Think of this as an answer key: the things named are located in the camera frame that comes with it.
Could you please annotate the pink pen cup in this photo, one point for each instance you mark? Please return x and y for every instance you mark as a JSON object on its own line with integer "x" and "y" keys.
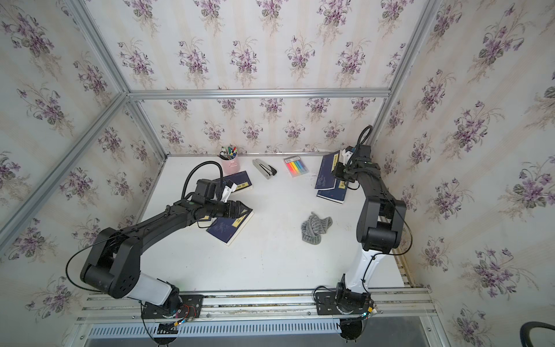
{"x": 230, "y": 166}

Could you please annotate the blue book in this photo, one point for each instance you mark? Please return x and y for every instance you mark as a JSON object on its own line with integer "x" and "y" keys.
{"x": 325, "y": 178}
{"x": 227, "y": 229}
{"x": 336, "y": 194}
{"x": 240, "y": 181}

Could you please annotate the pens in cup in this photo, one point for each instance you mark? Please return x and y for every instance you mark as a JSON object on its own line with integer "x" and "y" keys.
{"x": 228, "y": 153}

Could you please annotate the grey black stapler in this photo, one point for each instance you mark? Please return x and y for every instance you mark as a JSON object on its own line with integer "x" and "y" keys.
{"x": 264, "y": 168}

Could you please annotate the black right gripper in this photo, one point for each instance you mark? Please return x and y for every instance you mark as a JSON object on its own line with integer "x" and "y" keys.
{"x": 338, "y": 170}

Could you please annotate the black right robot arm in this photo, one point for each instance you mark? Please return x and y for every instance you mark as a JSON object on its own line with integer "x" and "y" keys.
{"x": 380, "y": 225}

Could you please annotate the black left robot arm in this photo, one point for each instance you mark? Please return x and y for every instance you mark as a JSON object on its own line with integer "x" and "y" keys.
{"x": 113, "y": 265}

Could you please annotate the colourful highlighter pack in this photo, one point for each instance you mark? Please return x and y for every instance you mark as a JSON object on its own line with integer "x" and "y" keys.
{"x": 295, "y": 166}

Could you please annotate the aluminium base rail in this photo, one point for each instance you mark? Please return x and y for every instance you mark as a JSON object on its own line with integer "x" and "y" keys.
{"x": 251, "y": 313}

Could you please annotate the grey patterned cloth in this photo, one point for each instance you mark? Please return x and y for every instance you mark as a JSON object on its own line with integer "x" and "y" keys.
{"x": 314, "y": 227}

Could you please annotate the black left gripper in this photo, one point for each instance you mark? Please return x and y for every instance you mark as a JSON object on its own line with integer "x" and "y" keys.
{"x": 235, "y": 209}

